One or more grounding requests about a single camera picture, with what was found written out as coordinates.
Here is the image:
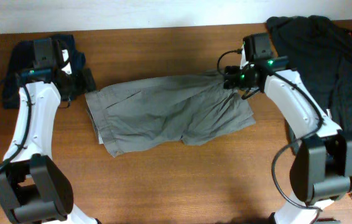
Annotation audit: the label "folded dark navy garment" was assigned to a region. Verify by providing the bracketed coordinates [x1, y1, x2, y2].
[0, 34, 86, 110]

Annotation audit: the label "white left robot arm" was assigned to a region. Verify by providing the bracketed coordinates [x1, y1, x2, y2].
[0, 68, 99, 223]

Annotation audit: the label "black t-shirt with white print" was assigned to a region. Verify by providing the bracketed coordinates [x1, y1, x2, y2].
[266, 16, 352, 131]

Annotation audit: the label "grey shorts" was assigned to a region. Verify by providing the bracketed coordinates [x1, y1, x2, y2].
[85, 70, 255, 157]

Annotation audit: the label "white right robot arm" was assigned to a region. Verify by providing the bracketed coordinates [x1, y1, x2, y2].
[224, 63, 352, 223]

